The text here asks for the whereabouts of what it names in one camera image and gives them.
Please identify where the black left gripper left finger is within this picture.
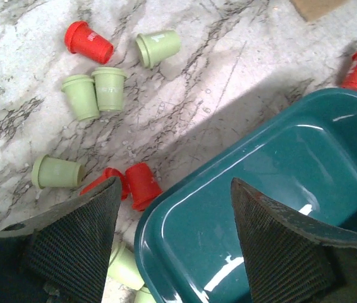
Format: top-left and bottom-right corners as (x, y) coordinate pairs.
(0, 177), (122, 302)

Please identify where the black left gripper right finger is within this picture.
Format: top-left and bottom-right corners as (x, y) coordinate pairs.
(231, 178), (357, 302)

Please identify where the teal plastic storage basket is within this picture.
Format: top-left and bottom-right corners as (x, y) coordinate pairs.
(134, 88), (357, 302)

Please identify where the green coffee capsule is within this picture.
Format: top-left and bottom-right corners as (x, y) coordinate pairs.
(107, 242), (145, 290)
(135, 30), (181, 68)
(133, 286), (156, 303)
(32, 155), (85, 189)
(61, 74), (100, 121)
(92, 67), (127, 112)

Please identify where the brown cardboard divider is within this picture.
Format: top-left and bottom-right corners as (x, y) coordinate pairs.
(290, 0), (348, 21)

